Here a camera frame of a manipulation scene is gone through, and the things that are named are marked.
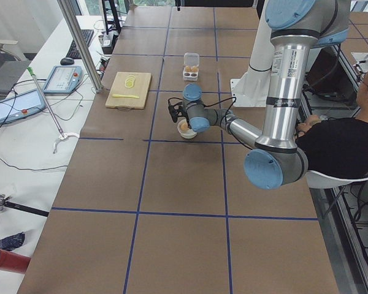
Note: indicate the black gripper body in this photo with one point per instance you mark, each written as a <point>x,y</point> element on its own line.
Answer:
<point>187,122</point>

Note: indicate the clear plastic egg box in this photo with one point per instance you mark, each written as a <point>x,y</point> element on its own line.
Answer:
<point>191,66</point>

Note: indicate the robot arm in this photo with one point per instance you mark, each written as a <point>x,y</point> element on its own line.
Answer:
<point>295,27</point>

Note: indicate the white bowl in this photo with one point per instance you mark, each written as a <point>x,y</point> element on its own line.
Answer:
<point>189,134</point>

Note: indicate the wooden cutting board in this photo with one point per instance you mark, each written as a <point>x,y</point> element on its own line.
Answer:
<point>141,87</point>

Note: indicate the yellow plastic knife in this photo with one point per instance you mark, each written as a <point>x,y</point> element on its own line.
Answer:
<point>129,96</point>

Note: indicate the teach pendant far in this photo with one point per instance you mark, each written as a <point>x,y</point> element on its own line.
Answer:
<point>63,80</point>

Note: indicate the teach pendant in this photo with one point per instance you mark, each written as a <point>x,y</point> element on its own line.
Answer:
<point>63,80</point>
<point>21,106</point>

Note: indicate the black computer mouse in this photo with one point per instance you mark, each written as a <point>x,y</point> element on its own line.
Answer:
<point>66,61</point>

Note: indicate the white chair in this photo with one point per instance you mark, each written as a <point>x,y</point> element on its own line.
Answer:
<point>317,180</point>

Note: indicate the reacher grabber stick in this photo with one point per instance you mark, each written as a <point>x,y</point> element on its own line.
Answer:
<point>62,134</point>

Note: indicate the teach pendant near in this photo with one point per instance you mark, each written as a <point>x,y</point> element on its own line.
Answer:
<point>21,106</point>

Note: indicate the seated person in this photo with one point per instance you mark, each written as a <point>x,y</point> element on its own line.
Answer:
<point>338,147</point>

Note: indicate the black tripod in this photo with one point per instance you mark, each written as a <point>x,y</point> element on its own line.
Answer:
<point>5,203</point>

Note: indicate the red cylinder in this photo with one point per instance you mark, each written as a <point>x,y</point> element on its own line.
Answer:
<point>13,262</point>

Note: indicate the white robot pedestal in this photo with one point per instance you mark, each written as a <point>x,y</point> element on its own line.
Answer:
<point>251,89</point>

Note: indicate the aluminium frame post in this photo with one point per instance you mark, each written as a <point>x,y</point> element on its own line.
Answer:
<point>73,25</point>

